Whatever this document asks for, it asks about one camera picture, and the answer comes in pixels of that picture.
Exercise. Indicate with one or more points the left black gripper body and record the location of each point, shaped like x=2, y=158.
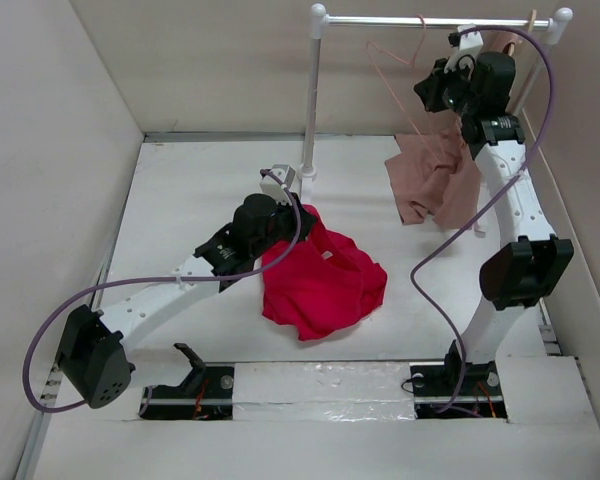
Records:
x=284, y=226

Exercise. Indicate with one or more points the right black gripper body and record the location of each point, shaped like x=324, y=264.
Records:
x=458, y=96

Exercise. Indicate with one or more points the red t shirt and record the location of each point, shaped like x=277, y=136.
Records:
x=324, y=285

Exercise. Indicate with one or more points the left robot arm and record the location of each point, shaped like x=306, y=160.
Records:
x=95, y=345

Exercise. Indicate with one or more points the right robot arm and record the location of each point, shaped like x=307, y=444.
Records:
x=531, y=258

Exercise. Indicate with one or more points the pink shirt on floor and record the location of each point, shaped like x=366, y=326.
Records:
x=420, y=173

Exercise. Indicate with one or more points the wooden hanger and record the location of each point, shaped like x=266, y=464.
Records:
x=512, y=41

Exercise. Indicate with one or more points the hanging pink printed shirt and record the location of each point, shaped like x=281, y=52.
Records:
x=461, y=195

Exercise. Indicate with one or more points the white clothes rack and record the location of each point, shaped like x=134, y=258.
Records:
x=320, y=20

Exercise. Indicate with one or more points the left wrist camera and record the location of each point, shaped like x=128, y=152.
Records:
x=275, y=180

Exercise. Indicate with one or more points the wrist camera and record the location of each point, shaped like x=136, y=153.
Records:
x=275, y=180
x=464, y=42

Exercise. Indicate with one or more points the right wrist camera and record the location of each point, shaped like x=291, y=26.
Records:
x=464, y=42

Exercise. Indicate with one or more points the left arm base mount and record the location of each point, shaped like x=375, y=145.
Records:
x=204, y=394

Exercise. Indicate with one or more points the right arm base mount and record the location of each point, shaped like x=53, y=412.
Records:
x=448, y=389

